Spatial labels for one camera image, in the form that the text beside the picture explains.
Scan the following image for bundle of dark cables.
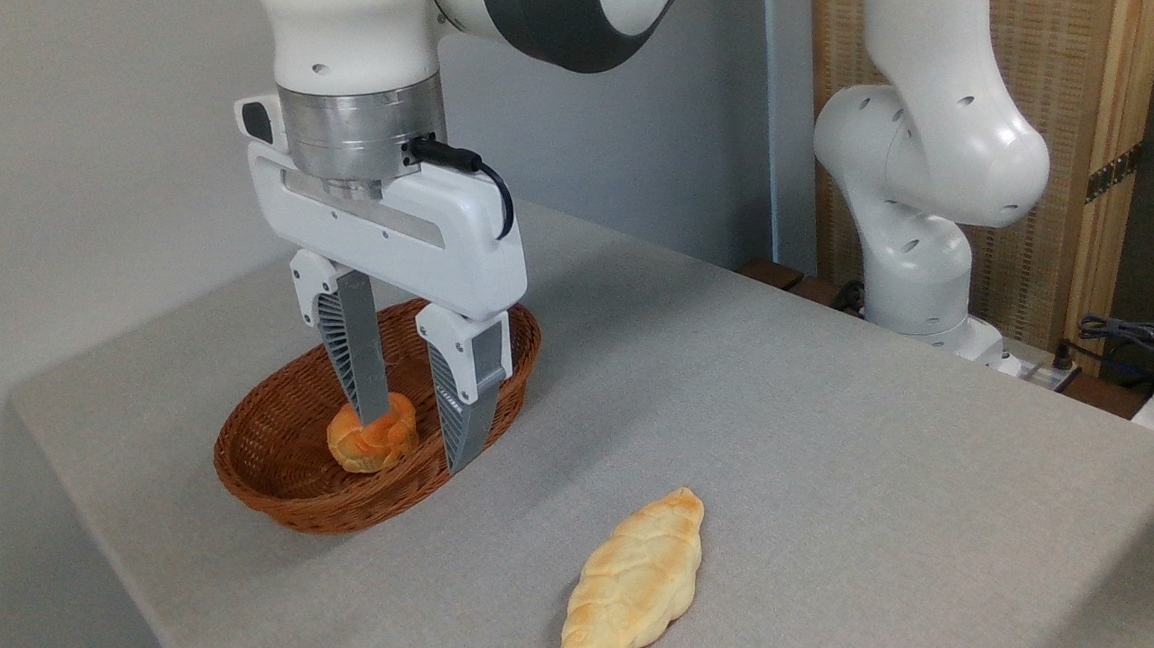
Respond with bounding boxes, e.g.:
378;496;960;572
1075;307;1154;389

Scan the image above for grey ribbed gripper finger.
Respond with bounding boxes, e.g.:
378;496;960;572
289;243;395;431
412;297;522;478

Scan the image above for round orange bread roll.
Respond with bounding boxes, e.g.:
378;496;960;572
324;390;423;477

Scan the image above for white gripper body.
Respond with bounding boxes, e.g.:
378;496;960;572
245;125;531;335

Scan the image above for wooden woven folding screen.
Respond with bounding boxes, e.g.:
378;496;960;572
802;0;1154;392

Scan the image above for long braided bread loaf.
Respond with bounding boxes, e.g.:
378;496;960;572
549;486;715;648

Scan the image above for brown wicker basket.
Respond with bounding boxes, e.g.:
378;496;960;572
203;288;554;543

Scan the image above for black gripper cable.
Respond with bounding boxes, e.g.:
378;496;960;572
403;130;519;248

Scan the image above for dark brown wooden bench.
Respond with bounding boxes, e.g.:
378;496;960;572
736;252;870;327

